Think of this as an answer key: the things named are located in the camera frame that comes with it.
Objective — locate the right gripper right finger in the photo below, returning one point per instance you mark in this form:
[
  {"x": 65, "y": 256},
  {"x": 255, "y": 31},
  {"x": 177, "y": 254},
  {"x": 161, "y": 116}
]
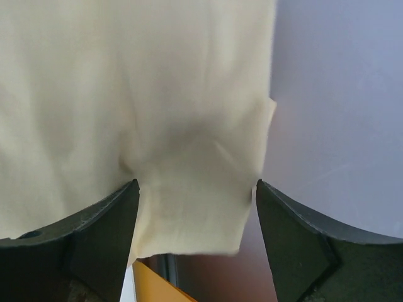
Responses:
[{"x": 314, "y": 257}]

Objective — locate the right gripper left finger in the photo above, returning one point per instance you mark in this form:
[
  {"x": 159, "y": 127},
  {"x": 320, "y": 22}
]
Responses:
[{"x": 80, "y": 258}]

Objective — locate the cream yellow t shirt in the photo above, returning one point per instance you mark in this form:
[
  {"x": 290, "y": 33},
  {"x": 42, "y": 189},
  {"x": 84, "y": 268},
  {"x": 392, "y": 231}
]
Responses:
[{"x": 174, "y": 94}]

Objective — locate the orange board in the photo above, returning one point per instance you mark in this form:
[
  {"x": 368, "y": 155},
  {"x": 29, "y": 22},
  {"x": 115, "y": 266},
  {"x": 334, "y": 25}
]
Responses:
[{"x": 150, "y": 287}]

